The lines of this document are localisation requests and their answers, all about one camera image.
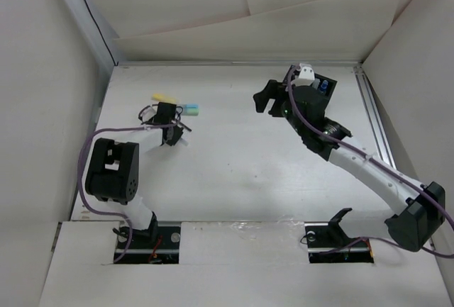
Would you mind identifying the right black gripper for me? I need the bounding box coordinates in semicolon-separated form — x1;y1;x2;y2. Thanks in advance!
253;79;307;137

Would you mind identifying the yellow highlighter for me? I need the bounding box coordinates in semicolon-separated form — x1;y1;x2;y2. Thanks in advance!
151;94;178;104

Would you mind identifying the black pen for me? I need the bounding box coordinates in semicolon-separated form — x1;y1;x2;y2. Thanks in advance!
178;122;192;132

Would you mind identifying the orange blue-capped highlighter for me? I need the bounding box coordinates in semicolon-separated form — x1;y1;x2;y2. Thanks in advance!
319;80;329;95

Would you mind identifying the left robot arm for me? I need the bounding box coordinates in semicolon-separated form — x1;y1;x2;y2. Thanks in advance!
77;101;189;248

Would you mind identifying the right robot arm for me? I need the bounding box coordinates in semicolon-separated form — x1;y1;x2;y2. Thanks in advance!
253;76;445;252

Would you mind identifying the black two-compartment organizer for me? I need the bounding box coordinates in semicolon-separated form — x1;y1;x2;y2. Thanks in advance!
283;63;338;116

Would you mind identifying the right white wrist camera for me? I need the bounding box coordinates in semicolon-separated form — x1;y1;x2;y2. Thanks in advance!
294;63;315;86

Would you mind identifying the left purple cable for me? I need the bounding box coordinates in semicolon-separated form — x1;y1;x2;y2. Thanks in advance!
77;104;185;264

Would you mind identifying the purple cable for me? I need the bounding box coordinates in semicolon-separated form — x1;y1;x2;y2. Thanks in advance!
77;104;185;264
285;66;454;259

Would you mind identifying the aluminium side rail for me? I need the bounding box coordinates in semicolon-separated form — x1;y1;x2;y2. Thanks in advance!
353;66;395;168

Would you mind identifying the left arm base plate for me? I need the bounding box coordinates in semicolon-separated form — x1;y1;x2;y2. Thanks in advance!
116;222;181;264

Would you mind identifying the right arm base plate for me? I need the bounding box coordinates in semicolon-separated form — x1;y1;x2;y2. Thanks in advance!
300;222;375;264

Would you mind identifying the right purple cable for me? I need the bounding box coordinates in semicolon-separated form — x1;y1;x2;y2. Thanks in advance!
285;66;454;259

